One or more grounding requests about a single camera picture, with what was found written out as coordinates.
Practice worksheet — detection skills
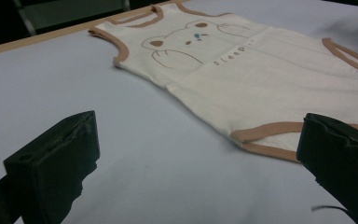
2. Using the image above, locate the white baby bodysuit tan trim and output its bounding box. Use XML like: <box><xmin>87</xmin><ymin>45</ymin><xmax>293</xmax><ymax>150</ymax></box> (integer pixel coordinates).
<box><xmin>88</xmin><ymin>1</ymin><xmax>358</xmax><ymax>164</ymax></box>

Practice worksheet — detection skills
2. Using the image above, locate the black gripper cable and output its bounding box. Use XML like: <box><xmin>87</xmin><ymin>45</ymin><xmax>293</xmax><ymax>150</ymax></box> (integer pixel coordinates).
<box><xmin>310</xmin><ymin>204</ymin><xmax>352</xmax><ymax>218</ymax></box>

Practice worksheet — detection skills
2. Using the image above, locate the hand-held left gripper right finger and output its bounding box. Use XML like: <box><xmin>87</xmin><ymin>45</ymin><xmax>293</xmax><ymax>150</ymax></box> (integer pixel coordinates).
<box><xmin>296</xmin><ymin>112</ymin><xmax>358</xmax><ymax>224</ymax></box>

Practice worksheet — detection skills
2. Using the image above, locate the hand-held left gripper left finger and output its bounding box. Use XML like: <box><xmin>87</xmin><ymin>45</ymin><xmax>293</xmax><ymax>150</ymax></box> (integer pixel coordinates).
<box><xmin>3</xmin><ymin>110</ymin><xmax>101</xmax><ymax>224</ymax></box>

